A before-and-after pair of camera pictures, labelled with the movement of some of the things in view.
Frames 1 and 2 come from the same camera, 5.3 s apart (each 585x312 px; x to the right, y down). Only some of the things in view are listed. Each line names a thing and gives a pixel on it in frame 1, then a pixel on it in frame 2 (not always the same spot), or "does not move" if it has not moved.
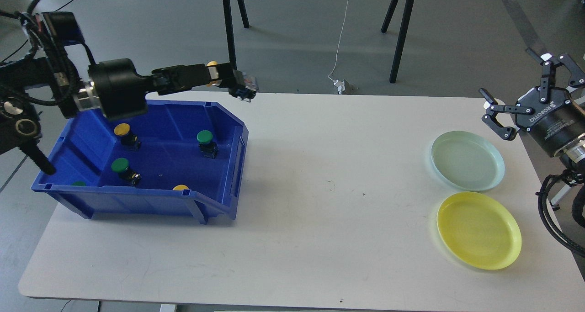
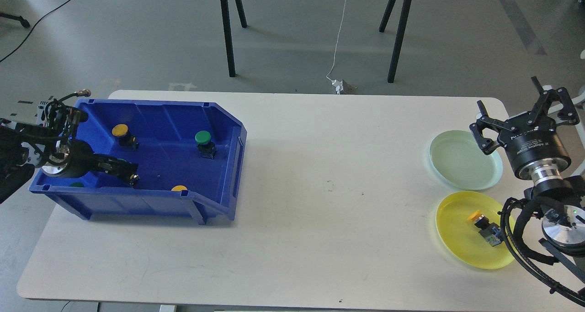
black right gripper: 555,120 to 533,145
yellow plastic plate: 480,230 does not move
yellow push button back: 129,140 does not move
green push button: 209,149 does not move
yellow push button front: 180,187 does not move
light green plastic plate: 467,161 does not move
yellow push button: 212,66 to 490,230
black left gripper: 122,91 to 74,158
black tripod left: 230,34 does not move
